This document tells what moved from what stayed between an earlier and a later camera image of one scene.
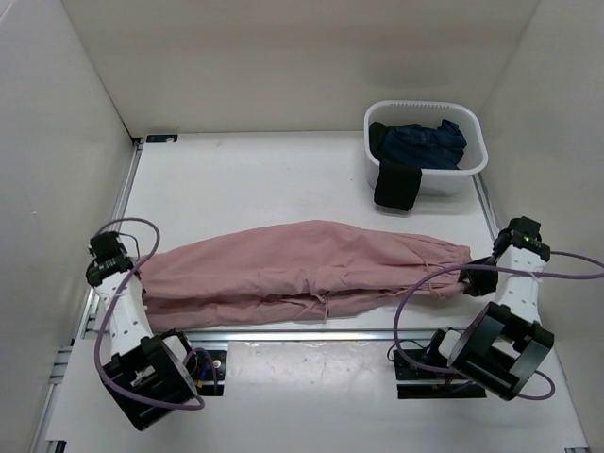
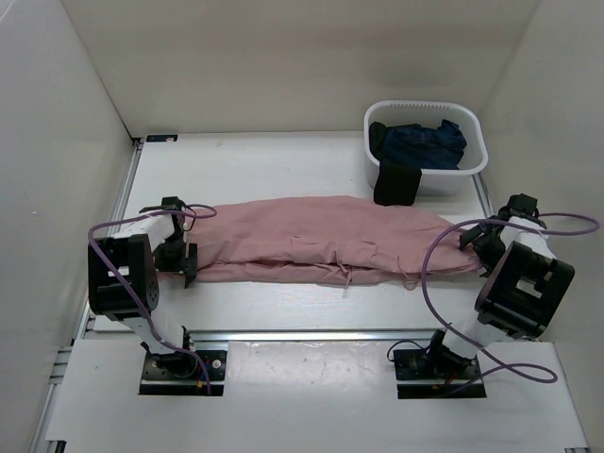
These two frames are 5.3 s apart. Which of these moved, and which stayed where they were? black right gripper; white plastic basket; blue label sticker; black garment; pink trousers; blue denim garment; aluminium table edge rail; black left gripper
Moved: black right gripper; pink trousers; black left gripper
Stayed: blue denim garment; aluminium table edge rail; blue label sticker; white plastic basket; black garment
